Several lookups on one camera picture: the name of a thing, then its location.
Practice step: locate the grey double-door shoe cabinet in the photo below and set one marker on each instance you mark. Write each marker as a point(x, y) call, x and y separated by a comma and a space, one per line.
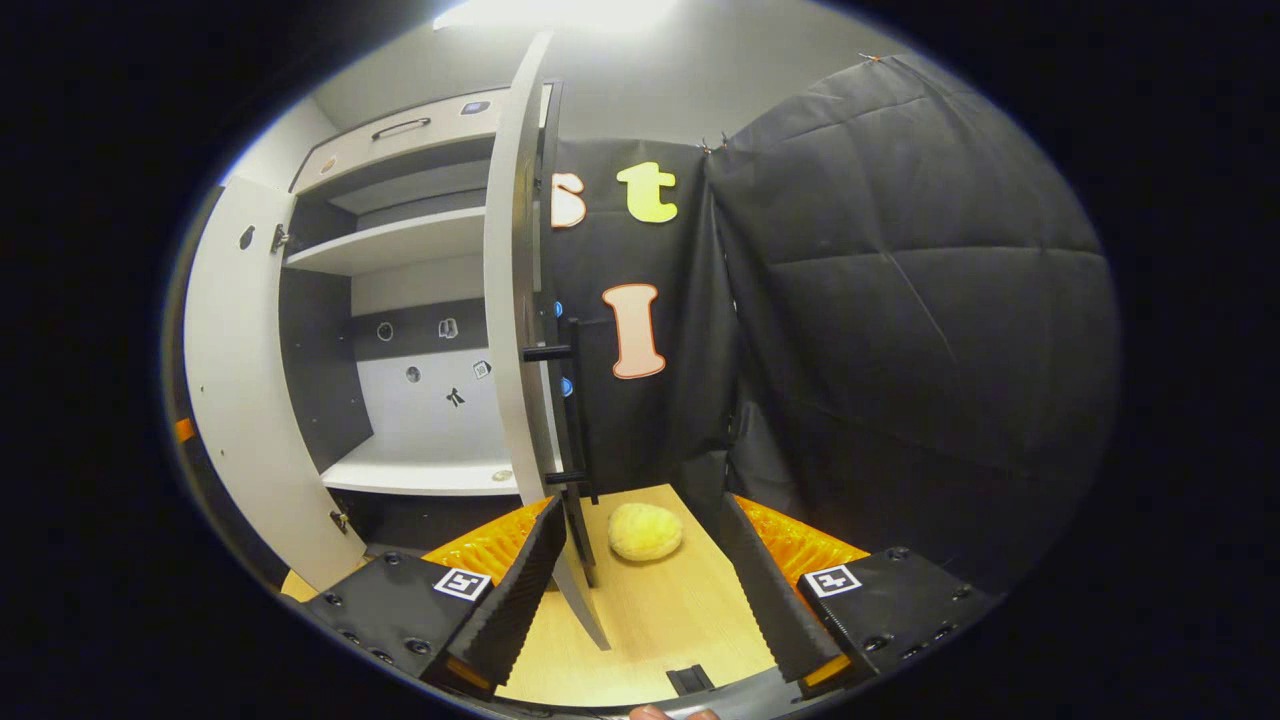
point(420, 410)

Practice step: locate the black backdrop cloth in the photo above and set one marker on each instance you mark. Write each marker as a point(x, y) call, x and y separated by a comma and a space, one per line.
point(900, 300)

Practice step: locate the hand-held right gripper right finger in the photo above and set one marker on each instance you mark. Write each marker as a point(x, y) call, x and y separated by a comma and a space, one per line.
point(775, 600)

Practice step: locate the yellow fuzzy sponge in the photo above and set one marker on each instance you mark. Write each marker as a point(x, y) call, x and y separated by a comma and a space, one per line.
point(645, 532)

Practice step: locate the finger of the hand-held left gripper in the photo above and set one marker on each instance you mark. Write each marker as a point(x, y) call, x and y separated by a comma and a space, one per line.
point(185, 430)

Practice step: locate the grey cabinet shelf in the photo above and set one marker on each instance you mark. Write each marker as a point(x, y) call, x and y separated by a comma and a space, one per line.
point(400, 240)

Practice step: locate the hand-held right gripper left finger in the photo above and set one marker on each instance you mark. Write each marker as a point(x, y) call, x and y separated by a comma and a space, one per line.
point(505, 610)

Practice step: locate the grey shoe cabinet door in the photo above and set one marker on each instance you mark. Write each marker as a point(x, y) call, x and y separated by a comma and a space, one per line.
point(505, 300)
point(250, 400)

